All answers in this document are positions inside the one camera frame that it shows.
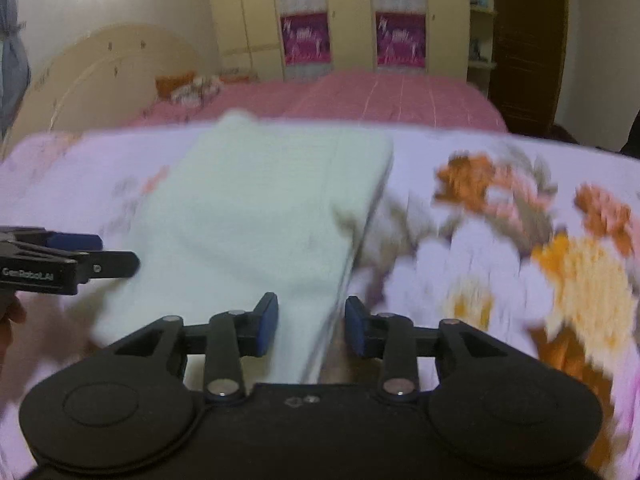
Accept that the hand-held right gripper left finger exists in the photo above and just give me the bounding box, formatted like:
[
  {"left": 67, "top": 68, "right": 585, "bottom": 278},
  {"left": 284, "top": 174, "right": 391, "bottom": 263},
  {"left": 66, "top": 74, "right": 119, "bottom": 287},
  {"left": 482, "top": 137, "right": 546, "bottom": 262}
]
[{"left": 114, "top": 292, "right": 279, "bottom": 404}]

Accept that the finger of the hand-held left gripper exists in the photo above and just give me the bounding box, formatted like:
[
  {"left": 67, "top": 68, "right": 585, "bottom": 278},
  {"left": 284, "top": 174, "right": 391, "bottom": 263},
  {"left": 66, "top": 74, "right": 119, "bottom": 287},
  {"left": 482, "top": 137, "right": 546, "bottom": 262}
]
[
  {"left": 75, "top": 250, "right": 141, "bottom": 282},
  {"left": 0, "top": 227, "right": 104, "bottom": 262}
]

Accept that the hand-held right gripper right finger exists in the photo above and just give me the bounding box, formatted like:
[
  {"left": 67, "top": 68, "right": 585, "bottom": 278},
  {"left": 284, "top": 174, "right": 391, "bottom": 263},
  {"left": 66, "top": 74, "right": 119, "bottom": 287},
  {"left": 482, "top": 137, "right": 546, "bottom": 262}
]
[{"left": 344, "top": 295, "right": 504, "bottom": 405}]

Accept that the pale green small cloth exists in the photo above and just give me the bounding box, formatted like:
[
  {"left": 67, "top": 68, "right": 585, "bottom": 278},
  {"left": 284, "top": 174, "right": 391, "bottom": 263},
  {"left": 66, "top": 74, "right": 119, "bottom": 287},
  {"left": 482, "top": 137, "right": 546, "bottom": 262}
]
[{"left": 94, "top": 111, "right": 394, "bottom": 386}]

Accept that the person's left hand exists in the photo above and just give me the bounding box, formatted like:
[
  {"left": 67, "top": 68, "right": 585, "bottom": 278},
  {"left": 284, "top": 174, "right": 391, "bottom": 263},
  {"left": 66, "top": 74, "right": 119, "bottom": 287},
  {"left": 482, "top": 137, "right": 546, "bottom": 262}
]
[{"left": 0, "top": 296, "right": 27, "bottom": 327}]

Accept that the floral printed blanket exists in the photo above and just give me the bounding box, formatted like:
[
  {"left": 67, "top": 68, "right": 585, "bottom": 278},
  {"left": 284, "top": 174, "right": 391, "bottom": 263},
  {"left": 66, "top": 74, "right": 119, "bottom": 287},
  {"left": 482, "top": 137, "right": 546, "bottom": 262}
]
[{"left": 0, "top": 124, "right": 640, "bottom": 480}]

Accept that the cream wooden headboard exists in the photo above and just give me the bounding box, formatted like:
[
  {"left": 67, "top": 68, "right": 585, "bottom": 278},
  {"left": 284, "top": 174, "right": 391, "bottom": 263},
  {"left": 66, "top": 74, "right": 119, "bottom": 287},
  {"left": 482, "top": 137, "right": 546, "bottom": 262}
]
[{"left": 2, "top": 22, "right": 217, "bottom": 157}]

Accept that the orange pillow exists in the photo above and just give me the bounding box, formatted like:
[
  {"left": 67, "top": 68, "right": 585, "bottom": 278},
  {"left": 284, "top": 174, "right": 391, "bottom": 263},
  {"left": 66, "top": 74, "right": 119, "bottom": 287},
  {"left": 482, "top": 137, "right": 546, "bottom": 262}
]
[{"left": 155, "top": 73, "right": 196, "bottom": 101}]

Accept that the white patterned pillow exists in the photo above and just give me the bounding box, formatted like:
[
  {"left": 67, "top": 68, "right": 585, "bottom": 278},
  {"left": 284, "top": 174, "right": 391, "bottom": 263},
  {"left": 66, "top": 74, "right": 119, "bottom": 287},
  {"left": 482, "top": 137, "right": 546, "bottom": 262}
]
[{"left": 170, "top": 75, "right": 221, "bottom": 106}]

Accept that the grey blue curtain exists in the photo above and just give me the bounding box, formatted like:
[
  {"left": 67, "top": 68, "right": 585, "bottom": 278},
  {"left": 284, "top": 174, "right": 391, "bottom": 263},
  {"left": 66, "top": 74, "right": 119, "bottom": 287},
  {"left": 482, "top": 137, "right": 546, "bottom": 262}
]
[{"left": 0, "top": 0, "right": 32, "bottom": 133}]

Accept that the pink bed cover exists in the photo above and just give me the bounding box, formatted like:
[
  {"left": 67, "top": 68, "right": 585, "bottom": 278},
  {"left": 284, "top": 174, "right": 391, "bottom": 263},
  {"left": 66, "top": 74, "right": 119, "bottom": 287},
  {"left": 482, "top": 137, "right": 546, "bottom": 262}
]
[{"left": 129, "top": 69, "right": 509, "bottom": 134}]

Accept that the magenta printed wardrobe panel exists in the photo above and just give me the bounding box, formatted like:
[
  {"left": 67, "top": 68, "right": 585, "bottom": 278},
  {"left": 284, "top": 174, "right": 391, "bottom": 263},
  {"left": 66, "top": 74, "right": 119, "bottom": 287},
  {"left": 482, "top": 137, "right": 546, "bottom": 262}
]
[
  {"left": 279, "top": 12, "right": 332, "bottom": 66},
  {"left": 374, "top": 12, "right": 429, "bottom": 69}
]

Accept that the cream wardrobe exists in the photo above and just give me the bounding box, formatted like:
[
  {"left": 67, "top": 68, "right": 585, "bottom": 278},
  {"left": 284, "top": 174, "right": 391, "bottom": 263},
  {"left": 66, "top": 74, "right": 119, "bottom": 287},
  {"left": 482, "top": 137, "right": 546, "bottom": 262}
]
[{"left": 204, "top": 0, "right": 472, "bottom": 84}]

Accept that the cream open shelf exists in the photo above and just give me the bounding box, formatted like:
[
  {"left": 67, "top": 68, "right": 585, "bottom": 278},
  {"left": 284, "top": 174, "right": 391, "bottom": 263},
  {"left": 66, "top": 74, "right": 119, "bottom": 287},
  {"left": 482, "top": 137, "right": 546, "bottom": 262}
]
[{"left": 467, "top": 0, "right": 499, "bottom": 97}]

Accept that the dark wooden door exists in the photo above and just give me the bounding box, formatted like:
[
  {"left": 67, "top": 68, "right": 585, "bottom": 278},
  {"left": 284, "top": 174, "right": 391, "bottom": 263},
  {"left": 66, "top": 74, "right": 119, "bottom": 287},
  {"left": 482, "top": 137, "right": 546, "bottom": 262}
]
[{"left": 487, "top": 0, "right": 569, "bottom": 137}]

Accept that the black chair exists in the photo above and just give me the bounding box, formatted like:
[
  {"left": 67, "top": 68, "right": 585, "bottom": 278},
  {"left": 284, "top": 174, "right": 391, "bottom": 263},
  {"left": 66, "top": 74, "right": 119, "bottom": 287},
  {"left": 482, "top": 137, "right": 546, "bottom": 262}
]
[{"left": 619, "top": 109, "right": 640, "bottom": 157}]

